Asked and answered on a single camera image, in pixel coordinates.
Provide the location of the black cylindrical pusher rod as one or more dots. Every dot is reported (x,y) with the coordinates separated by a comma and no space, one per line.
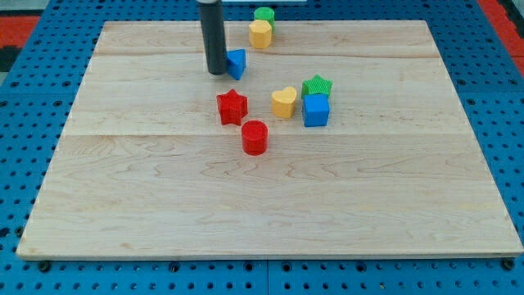
(213,34)

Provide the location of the blue triangle block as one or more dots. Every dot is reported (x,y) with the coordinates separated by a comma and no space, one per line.
(236,63)

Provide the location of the red star block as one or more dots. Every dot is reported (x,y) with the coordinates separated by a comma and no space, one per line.
(232,107)

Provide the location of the green star block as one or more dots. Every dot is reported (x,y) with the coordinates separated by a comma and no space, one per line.
(316,85)

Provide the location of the green cylinder block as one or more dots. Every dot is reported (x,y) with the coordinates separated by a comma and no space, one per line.
(265,13)

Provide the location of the yellow hexagon block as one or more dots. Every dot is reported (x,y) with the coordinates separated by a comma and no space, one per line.
(260,34)

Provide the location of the yellow heart block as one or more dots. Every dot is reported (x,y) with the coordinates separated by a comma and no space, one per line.
(284,102)

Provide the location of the red cylinder block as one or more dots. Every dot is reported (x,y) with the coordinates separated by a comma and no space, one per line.
(255,137)

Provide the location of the blue cube block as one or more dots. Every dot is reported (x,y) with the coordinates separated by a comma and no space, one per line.
(315,110)

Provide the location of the light wooden board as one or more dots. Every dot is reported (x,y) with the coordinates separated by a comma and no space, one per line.
(144,169)

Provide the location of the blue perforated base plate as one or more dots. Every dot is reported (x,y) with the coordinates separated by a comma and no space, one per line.
(40,88)

